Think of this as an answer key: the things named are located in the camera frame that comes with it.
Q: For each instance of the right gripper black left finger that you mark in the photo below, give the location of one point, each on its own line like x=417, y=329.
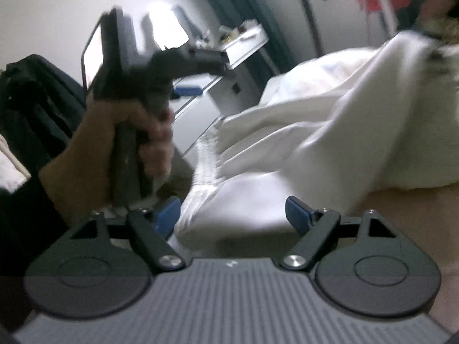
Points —
x=149, y=231

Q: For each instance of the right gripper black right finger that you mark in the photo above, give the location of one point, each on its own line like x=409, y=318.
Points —
x=316, y=229

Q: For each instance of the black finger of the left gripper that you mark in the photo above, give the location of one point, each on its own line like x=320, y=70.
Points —
x=186, y=91

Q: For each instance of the white zip-up jacket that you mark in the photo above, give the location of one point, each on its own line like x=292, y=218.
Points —
x=392, y=123

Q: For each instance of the person's left hand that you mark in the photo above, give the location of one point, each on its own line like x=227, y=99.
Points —
x=81, y=178

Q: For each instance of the white dressing table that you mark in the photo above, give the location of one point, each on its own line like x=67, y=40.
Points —
x=221, y=96

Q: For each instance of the lit vanity mirror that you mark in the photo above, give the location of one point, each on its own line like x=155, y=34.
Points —
x=161, y=30

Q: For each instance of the pastel tie-dye bed duvet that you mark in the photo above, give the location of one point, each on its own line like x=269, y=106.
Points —
x=236, y=218

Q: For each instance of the black leaning panel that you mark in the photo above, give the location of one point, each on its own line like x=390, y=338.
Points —
x=310, y=17

